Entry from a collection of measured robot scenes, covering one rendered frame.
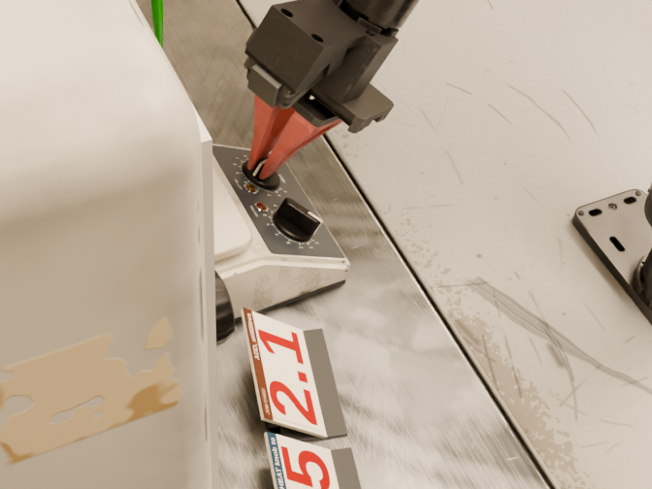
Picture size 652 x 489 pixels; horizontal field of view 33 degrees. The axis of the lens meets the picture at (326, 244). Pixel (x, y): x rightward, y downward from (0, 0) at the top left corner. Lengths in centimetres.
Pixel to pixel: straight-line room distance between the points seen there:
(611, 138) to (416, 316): 27
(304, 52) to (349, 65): 7
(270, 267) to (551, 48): 42
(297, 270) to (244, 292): 4
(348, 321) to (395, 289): 5
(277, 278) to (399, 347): 10
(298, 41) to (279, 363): 23
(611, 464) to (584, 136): 32
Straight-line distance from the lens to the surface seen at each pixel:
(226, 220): 76
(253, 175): 83
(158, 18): 68
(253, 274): 77
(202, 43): 103
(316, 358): 80
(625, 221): 92
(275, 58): 69
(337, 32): 71
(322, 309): 83
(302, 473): 72
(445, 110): 99
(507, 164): 95
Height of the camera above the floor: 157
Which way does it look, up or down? 50 degrees down
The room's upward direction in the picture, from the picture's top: 6 degrees clockwise
